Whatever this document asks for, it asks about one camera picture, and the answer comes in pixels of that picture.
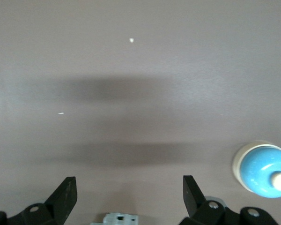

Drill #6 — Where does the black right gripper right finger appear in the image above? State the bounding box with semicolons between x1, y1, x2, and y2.
179;175;278;225

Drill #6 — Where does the brown table mat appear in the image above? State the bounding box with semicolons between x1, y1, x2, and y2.
0;0;281;225

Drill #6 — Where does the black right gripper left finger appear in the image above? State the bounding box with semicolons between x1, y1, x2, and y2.
0;177;77;225

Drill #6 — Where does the blue call bell wooden base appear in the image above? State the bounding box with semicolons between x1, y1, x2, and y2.
232;140;281;199

